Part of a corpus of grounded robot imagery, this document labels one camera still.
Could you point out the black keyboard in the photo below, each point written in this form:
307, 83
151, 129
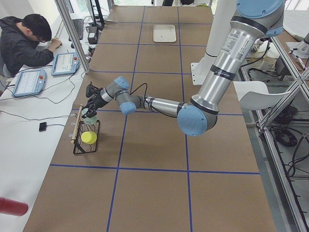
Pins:
79, 27

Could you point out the black wire cup rack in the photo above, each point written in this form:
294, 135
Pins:
81, 148

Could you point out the seated man in black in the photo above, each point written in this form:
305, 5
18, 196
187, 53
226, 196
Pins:
26, 41

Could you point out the small black puck device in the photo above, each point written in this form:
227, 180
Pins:
42, 126

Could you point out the yellow cup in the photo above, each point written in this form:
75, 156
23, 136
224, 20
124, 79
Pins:
89, 137

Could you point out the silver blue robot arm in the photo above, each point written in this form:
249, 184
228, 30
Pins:
252, 20

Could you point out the cream rabbit tray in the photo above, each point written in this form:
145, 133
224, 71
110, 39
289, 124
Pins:
164, 33

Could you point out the aluminium frame post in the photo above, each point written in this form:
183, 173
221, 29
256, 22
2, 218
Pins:
65, 15

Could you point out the blue teach pendant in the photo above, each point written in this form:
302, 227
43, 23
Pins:
65, 63
29, 83

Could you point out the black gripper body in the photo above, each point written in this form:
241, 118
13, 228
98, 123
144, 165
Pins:
97, 100

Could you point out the pale green cup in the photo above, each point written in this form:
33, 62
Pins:
88, 121

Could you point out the red thermos bottle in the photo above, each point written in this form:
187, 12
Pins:
12, 207

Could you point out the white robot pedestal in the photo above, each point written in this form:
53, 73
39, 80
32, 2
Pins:
219, 31

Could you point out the white plastic chair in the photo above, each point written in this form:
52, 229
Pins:
254, 95

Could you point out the far blue teach pendant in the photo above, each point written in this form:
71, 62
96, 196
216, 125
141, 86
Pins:
65, 63

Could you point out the black power box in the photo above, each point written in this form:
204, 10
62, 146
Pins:
92, 35

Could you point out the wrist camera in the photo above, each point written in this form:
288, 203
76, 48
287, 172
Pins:
92, 90

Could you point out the near blue teach pendant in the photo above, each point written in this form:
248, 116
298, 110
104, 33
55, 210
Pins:
29, 83

